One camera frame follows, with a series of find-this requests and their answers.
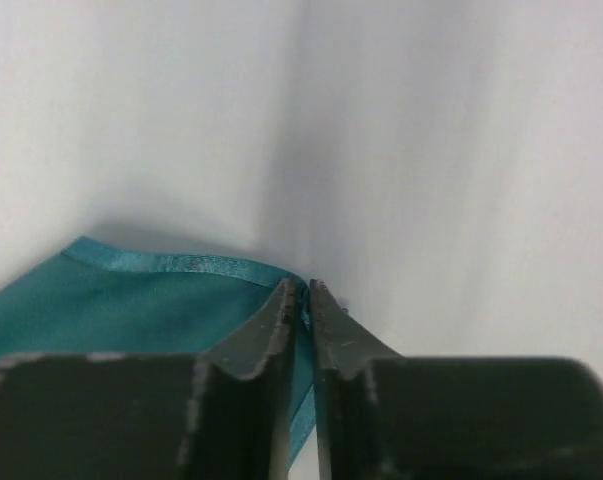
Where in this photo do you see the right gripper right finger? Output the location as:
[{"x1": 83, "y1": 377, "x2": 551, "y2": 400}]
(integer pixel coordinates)
[{"x1": 309, "y1": 280, "x2": 603, "y2": 479}]

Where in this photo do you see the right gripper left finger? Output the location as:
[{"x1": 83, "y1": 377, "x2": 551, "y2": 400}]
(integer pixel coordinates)
[{"x1": 0, "y1": 279, "x2": 298, "y2": 479}]

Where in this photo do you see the teal satin napkin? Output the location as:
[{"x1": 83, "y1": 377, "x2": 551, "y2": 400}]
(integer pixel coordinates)
[{"x1": 0, "y1": 238, "x2": 315, "y2": 469}]

